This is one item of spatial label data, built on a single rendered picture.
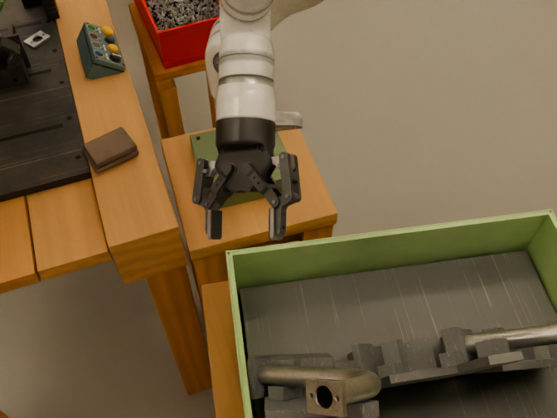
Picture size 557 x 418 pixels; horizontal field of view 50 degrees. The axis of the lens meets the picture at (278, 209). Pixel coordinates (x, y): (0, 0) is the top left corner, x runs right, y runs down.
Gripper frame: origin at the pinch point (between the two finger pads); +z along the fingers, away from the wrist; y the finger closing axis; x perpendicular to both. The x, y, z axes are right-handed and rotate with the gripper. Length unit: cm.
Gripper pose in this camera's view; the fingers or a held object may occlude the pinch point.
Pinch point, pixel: (244, 235)
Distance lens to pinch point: 73.8
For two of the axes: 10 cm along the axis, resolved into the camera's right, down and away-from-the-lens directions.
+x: 5.1, 0.5, 8.6
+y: 8.6, -0.2, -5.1
